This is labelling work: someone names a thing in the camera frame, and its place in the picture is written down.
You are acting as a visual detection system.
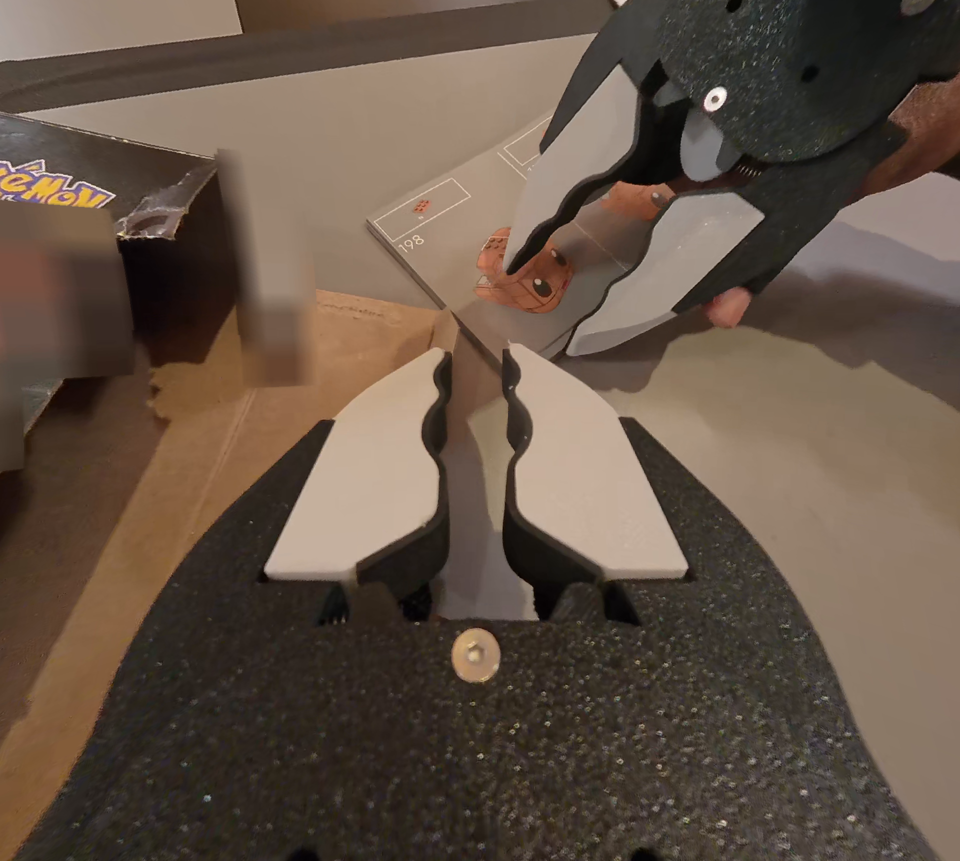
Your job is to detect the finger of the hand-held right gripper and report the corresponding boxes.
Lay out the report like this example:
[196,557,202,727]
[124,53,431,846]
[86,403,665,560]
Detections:
[564,190,768,358]
[501,64,648,276]

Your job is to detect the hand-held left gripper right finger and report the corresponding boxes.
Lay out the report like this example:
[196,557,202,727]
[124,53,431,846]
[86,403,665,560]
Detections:
[501,343,690,581]

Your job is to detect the printed cardboard lego box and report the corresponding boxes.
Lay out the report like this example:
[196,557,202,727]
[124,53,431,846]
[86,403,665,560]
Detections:
[0,113,459,861]

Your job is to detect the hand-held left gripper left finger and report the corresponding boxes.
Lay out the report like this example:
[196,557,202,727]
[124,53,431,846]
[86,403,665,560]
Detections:
[264,347,453,588]

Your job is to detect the grey instruction booklet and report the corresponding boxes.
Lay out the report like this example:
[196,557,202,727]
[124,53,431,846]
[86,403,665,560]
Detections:
[366,113,661,361]

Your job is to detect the person's right hand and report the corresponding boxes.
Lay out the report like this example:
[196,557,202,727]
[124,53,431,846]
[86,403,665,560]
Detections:
[703,72,960,330]

